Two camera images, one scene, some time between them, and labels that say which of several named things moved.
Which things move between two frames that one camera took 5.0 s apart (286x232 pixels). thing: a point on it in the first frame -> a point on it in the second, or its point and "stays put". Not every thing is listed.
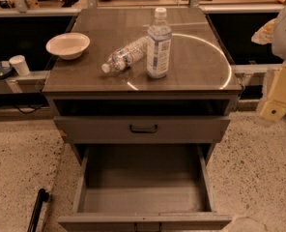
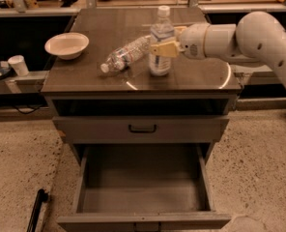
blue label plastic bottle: [158, 45] stays put
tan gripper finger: [282, 94] -> [165, 49]
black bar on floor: [42, 196] stays put
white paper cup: [19, 63] stays put
